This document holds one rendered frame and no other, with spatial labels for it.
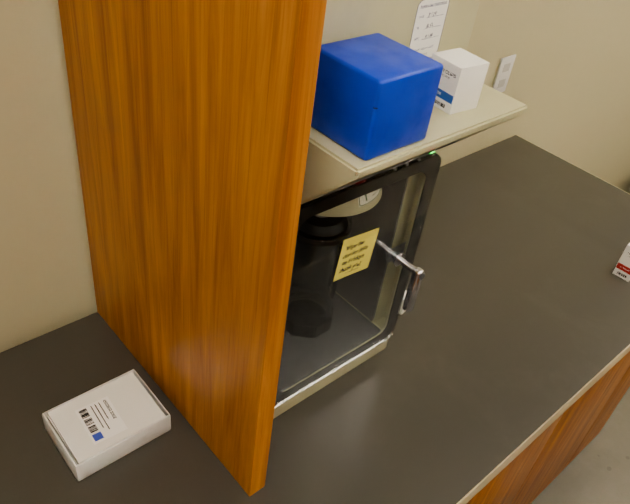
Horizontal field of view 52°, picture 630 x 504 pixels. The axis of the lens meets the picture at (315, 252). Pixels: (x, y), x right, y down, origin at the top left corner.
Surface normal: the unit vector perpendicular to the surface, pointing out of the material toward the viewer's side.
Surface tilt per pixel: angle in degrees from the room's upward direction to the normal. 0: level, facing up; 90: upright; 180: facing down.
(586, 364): 0
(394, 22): 90
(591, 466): 0
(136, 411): 0
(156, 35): 90
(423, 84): 90
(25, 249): 90
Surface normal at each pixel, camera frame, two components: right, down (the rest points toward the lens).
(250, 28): -0.74, 0.34
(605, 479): 0.12, -0.78
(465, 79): 0.59, 0.56
